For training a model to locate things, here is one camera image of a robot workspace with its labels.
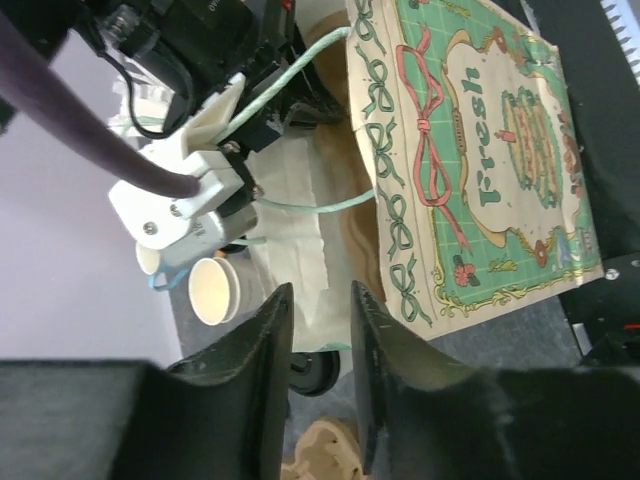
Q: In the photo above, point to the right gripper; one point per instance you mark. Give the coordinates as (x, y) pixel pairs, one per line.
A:
(193, 48)

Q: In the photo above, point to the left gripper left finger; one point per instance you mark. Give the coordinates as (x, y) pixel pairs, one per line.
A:
(217, 414)

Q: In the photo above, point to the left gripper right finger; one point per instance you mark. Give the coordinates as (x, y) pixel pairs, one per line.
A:
(422, 414)

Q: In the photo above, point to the single cardboard cup carrier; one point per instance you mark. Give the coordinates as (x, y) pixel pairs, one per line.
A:
(327, 450)

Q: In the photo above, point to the green paper gift bag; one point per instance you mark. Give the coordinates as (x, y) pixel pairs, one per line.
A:
(462, 120)

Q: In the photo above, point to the white stir sticks bundle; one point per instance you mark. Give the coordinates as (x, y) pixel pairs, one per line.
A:
(151, 103)

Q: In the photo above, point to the light blue ceramic mug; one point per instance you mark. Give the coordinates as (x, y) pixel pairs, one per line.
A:
(161, 277)

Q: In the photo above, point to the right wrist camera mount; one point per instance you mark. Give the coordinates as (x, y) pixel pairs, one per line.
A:
(181, 229)

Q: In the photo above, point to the blue cable duct rail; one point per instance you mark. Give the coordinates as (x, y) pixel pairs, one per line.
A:
(623, 17)

